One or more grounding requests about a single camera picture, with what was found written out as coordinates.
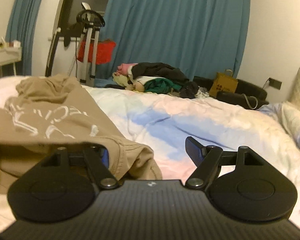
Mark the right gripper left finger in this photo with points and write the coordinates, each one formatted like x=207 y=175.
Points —
x=61 y=186

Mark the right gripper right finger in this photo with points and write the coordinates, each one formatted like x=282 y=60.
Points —
x=240 y=184

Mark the tan t-shirt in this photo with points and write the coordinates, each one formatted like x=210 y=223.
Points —
x=38 y=114

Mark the pile of mixed clothes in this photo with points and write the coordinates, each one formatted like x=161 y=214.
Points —
x=158 y=78

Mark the pastel pillow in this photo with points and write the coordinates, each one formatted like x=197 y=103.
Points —
x=287 y=115

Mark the black sofa chair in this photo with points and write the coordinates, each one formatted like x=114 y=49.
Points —
x=247 y=95

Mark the pastel bed duvet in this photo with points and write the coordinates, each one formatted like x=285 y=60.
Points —
x=163 y=122

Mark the brown paper bag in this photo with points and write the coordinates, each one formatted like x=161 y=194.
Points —
x=224 y=81

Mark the white vanity desk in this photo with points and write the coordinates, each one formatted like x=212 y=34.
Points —
x=10 y=55

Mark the red cloth on stand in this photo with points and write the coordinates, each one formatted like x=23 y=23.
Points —
x=104 y=51

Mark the cosmetic bottles on desk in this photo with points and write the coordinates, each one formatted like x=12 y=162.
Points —
x=12 y=44

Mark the blue curtain right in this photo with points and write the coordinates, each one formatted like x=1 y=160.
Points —
x=200 y=37

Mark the blue curtain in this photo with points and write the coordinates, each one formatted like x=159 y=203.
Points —
x=21 y=27
x=200 y=37

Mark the blue curtain left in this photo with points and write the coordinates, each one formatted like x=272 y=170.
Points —
x=21 y=27

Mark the garment steamer stand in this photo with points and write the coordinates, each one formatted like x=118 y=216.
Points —
x=92 y=23

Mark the black wall socket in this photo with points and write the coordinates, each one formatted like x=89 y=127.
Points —
x=274 y=83

